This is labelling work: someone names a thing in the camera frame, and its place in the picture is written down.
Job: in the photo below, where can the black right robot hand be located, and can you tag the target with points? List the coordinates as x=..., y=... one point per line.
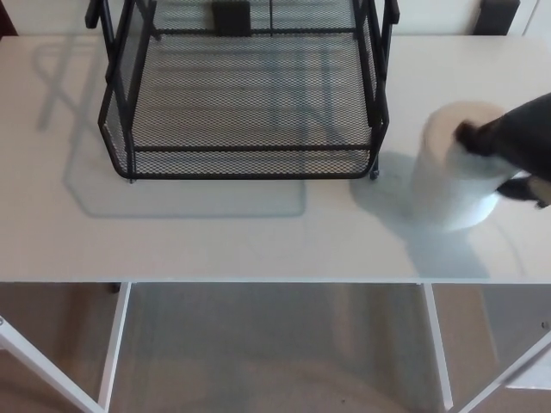
x=523, y=137

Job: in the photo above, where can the white toilet paper roll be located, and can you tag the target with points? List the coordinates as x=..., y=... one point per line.
x=447, y=193

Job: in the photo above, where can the black box behind desk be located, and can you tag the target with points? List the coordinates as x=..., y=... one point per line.
x=495, y=17

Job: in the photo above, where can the black mesh file tray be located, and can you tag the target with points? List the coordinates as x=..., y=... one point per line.
x=241, y=172

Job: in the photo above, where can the small black floor object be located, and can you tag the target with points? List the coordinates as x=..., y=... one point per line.
x=115, y=287

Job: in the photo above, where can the dark brown furniture edge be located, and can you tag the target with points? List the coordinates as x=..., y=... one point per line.
x=6, y=17

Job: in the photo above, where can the white metal desk leg frame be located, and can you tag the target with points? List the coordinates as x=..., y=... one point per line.
x=440, y=344
x=113, y=344

